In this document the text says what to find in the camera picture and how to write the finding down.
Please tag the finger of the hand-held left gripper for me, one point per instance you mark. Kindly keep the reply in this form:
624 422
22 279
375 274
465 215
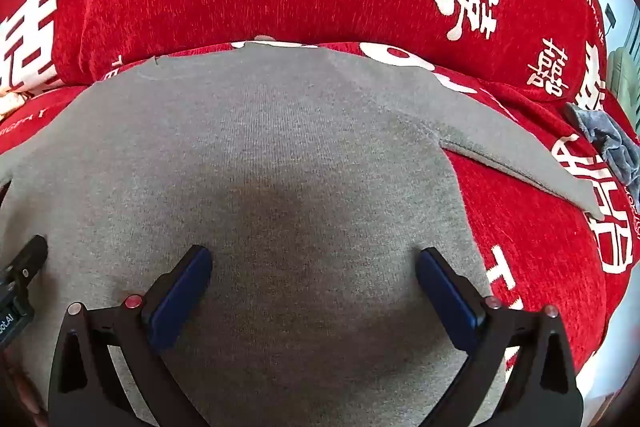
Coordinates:
27 259

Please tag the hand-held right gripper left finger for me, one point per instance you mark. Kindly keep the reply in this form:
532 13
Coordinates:
182 297

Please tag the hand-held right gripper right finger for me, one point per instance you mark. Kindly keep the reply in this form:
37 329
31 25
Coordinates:
450 302

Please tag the grey knit garment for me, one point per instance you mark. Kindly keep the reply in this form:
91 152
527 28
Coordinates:
300 157

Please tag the cream white cloth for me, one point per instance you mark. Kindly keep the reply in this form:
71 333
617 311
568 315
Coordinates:
9 102

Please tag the blue-grey cloth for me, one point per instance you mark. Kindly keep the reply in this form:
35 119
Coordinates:
612 144

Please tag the pale green furniture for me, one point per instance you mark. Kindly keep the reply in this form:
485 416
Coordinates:
625 72

